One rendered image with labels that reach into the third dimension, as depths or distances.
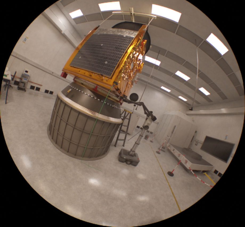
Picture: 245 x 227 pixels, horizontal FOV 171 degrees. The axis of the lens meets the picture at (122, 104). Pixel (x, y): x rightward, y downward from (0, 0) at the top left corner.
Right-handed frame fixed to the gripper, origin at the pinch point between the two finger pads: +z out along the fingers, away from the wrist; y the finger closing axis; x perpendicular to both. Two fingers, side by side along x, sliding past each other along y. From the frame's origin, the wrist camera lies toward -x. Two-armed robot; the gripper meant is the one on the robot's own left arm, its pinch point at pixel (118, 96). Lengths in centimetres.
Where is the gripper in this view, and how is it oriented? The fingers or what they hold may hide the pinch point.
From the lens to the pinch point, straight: 216.5
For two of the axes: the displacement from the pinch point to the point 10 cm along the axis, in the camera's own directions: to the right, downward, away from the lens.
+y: -1.5, -1.0, -9.8
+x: -4.2, 9.1, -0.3
